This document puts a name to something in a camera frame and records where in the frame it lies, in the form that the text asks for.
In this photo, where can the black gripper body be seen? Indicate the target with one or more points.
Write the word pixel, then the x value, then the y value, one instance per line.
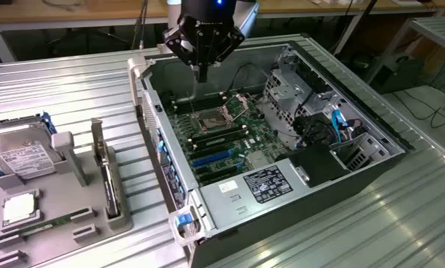
pixel 207 16

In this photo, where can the graphics card with metal bracket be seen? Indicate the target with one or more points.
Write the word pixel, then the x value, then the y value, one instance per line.
pixel 108 178

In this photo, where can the black RAM slot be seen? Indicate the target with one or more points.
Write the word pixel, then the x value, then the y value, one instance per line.
pixel 196 99
pixel 220 139
pixel 200 107
pixel 219 136
pixel 199 102
pixel 218 132
pixel 222 143

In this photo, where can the black expansion slot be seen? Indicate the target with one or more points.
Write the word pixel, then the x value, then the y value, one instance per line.
pixel 218 169
pixel 222 175
pixel 211 152

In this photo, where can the blue expansion slot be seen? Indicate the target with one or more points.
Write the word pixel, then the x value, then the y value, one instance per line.
pixel 212 159

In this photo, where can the metal socket cover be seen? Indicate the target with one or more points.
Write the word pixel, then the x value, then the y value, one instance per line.
pixel 240 96

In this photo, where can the silver drive cage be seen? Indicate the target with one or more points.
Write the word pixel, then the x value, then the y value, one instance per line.
pixel 282 92

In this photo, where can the thin locking lever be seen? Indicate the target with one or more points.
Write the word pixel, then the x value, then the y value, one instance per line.
pixel 192 106

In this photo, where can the green motherboard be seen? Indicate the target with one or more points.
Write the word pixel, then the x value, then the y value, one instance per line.
pixel 180 123

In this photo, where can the CPU socket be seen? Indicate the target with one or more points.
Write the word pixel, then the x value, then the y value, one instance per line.
pixel 212 122

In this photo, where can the silver chipset heatsink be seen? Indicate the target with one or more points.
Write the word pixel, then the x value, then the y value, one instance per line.
pixel 259 162

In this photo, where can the black equipment box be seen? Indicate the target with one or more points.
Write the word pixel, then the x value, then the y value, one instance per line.
pixel 393 69

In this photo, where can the black plastic shroud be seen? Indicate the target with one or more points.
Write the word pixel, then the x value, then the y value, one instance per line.
pixel 311 162

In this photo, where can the silver vented disk bay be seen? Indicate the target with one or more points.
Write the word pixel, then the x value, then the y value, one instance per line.
pixel 370 150

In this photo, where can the metal slat table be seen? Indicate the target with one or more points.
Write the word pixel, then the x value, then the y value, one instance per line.
pixel 438 30

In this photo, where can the hard disk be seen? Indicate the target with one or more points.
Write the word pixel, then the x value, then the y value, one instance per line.
pixel 16 145

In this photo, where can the grey power supply with label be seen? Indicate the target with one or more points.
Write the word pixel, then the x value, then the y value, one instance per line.
pixel 228 206

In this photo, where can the blue case latch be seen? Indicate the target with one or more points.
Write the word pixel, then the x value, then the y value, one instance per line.
pixel 183 219

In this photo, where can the grey parts rack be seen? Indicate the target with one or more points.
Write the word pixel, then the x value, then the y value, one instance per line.
pixel 57 201

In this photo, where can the black and grey PC case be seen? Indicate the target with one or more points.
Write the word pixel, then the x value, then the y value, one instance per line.
pixel 318 217

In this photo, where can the CPU with silver lid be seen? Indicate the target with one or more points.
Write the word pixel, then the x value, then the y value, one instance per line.
pixel 19 208

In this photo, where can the green RAM stick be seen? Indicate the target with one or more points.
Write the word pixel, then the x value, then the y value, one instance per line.
pixel 47 223

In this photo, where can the blue disk carrier bracket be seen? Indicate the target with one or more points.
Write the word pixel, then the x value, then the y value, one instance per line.
pixel 47 120

